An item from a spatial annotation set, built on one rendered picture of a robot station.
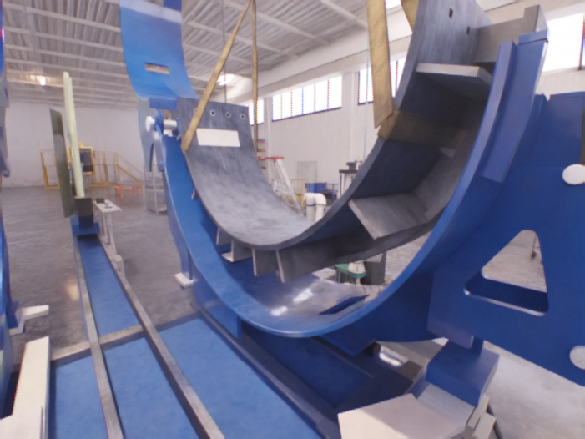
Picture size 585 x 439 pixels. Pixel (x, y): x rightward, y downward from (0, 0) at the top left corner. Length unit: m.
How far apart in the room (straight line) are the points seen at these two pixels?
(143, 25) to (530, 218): 4.37
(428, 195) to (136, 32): 3.95
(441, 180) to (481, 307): 0.54
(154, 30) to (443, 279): 4.27
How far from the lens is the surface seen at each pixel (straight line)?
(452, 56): 1.11
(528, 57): 0.79
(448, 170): 1.33
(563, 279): 1.20
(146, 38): 4.43
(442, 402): 1.48
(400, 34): 13.37
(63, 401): 2.15
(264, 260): 1.63
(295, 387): 1.69
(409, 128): 0.97
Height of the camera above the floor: 1.84
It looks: 11 degrees down
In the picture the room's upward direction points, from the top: straight up
